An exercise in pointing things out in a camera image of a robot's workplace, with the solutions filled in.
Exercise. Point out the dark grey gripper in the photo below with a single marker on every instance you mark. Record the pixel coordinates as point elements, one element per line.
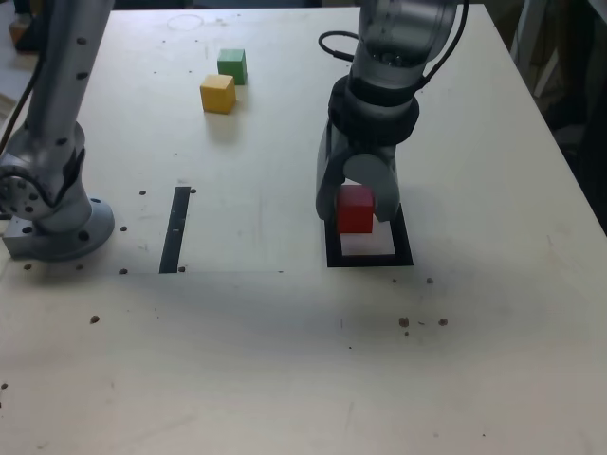
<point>379,149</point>

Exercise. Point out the red cube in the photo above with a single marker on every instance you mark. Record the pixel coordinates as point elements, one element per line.
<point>355,213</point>

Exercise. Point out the yellow cube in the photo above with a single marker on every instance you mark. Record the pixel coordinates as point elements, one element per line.
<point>218,97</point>

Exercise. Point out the green cube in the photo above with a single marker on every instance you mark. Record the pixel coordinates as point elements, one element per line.
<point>231,68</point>

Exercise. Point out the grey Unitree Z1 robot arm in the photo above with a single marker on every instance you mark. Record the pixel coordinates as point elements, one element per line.
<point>52,95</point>

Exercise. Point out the black tape square outline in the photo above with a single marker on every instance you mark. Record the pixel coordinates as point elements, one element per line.
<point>370,261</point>

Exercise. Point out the black tape strip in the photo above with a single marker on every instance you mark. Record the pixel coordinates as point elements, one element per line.
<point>173,237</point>

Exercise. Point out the white leaning board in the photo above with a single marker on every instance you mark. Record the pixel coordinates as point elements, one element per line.
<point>521,38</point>

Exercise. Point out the dark object beside table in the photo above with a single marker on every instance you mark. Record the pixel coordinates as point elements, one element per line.
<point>28,38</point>

